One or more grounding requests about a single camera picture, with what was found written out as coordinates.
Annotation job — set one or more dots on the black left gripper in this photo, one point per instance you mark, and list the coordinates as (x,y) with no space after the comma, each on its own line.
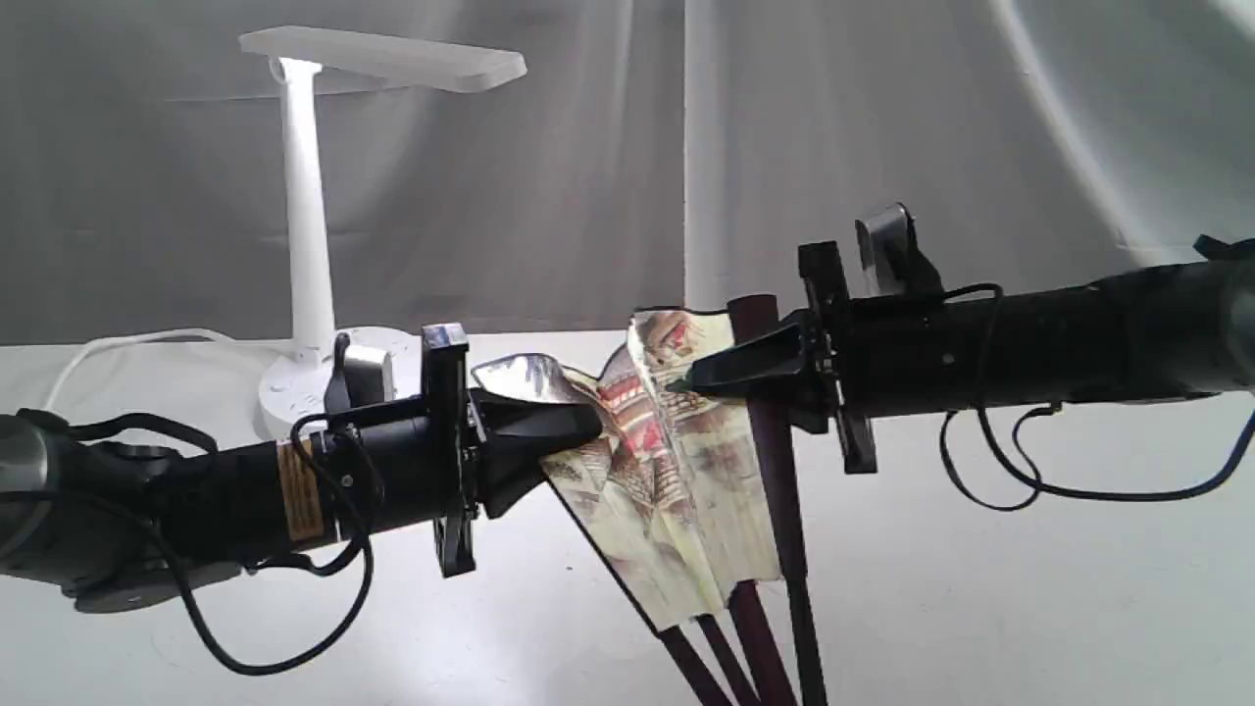
(426,450)

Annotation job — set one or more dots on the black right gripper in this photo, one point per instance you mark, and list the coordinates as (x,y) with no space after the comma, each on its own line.
(837,335)

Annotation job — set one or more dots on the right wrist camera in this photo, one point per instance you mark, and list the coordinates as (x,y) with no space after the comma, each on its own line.
(887,245)

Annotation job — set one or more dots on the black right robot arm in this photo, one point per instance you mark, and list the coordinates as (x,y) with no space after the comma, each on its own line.
(1151,335)

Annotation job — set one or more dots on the white desk lamp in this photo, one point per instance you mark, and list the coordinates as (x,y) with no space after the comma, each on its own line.
(294,384)

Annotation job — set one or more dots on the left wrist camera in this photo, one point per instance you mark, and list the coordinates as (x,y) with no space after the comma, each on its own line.
(360,376)

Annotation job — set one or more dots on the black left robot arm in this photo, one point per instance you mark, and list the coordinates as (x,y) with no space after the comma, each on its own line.
(81,504)

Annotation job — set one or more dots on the painted paper folding fan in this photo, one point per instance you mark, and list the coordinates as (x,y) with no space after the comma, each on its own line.
(691,502)

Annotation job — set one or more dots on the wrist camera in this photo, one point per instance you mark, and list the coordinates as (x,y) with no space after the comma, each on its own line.
(887,245)
(360,376)

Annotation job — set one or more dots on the grey fabric backdrop curtain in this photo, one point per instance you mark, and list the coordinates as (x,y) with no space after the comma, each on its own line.
(656,152)

